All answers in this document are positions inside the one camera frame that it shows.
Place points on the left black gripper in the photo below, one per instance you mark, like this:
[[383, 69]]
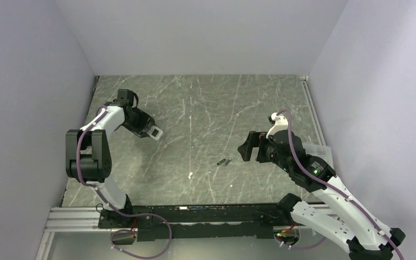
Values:
[[144, 122]]

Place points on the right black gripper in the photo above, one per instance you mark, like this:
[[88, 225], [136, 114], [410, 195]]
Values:
[[254, 140]]

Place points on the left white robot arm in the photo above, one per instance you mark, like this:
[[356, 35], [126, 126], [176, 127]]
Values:
[[88, 156]]

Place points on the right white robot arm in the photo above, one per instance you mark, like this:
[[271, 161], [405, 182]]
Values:
[[356, 231]]

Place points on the clear plastic organizer box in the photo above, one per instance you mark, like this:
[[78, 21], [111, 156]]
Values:
[[324, 152]]

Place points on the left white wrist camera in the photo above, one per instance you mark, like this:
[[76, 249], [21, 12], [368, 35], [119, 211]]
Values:
[[155, 132]]

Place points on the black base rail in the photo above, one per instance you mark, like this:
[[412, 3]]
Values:
[[261, 221]]

